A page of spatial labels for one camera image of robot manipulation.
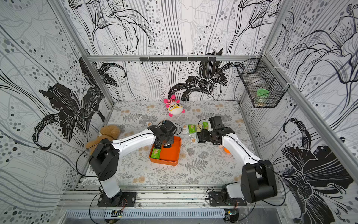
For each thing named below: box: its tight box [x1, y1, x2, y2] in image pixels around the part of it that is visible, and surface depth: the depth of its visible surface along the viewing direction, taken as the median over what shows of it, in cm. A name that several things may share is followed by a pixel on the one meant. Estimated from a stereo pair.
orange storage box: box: [149, 136, 182, 166], surface depth 88 cm
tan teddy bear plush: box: [85, 125, 121, 156], surface depth 92 cm
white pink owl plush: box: [163, 94, 186, 118], surface depth 110 cm
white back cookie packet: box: [189, 133, 197, 144], surface depth 97 cm
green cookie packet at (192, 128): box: [187, 123, 198, 134], surface depth 103 cm
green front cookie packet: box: [151, 147, 162, 160], surface depth 90 cm
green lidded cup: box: [255, 88, 270, 107], surface depth 81 cm
